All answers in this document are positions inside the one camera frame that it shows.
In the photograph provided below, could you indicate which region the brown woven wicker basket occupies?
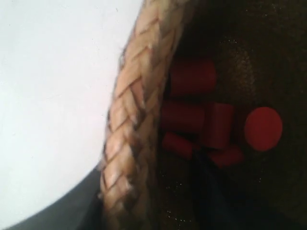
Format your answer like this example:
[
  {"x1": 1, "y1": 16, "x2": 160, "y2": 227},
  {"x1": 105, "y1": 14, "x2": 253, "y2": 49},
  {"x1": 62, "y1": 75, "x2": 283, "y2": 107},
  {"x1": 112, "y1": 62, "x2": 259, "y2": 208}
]
[{"x1": 100, "y1": 0, "x2": 307, "y2": 230}]

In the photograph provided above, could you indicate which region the small thin red cylinder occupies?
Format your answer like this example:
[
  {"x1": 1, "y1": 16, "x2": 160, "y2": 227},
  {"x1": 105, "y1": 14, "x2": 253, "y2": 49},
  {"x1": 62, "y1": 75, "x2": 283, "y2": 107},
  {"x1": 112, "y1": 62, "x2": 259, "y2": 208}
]
[{"x1": 162, "y1": 132, "x2": 193, "y2": 160}]

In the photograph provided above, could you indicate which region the red cylinder lying middle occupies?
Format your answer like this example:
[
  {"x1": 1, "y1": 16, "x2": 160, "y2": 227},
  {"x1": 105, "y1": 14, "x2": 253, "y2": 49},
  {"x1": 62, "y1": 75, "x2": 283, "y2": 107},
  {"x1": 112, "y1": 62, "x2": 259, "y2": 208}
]
[{"x1": 160, "y1": 101, "x2": 205, "y2": 134}]

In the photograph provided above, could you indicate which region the large red cylinder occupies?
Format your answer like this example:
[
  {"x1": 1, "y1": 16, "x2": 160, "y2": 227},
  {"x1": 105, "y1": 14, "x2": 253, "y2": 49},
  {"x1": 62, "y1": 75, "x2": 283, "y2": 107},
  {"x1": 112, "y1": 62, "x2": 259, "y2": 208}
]
[{"x1": 169, "y1": 59, "x2": 217, "y2": 97}]

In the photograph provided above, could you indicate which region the red cylinder upright slanted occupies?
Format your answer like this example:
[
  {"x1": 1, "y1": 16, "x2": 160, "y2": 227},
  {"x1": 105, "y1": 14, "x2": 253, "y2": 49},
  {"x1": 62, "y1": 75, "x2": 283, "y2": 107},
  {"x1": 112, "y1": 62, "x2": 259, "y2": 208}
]
[{"x1": 199, "y1": 102, "x2": 234, "y2": 150}]

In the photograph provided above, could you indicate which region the small red cylinder lower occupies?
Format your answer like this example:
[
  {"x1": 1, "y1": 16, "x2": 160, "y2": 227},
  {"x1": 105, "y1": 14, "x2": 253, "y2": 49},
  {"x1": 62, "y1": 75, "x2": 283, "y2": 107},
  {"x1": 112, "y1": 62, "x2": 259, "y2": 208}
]
[{"x1": 208, "y1": 145, "x2": 245, "y2": 168}]

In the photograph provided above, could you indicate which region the red cylinder round face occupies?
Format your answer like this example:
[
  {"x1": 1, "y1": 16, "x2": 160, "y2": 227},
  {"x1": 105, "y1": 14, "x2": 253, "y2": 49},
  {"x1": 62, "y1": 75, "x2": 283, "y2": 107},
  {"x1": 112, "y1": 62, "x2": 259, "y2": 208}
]
[{"x1": 244, "y1": 107, "x2": 283, "y2": 151}]

